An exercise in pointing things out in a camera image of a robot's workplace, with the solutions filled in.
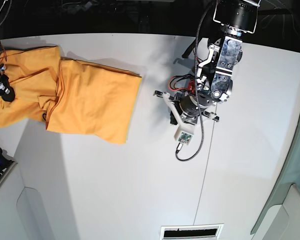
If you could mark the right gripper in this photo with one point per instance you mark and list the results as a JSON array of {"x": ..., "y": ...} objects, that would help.
[{"x": 7, "y": 93}]

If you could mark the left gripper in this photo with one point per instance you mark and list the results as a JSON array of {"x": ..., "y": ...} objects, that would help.
[{"x": 186, "y": 109}]

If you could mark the yellow t-shirt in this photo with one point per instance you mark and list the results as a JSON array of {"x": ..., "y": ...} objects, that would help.
[{"x": 70, "y": 96}]

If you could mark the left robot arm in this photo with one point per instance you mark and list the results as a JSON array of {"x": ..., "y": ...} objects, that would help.
[{"x": 210, "y": 82}]

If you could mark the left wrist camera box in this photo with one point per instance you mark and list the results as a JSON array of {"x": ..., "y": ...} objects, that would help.
[{"x": 183, "y": 136}]

